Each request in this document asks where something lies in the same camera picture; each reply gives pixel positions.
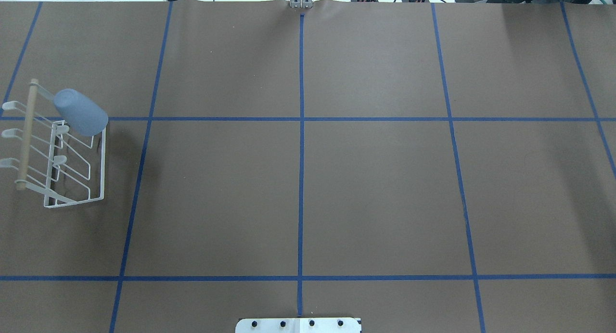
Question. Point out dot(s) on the blue plastic cup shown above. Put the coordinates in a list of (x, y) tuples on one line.
[(82, 114)]

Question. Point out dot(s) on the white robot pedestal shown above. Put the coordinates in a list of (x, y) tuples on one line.
[(299, 325)]

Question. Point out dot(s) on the white wire cup holder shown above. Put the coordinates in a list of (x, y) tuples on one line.
[(67, 169)]

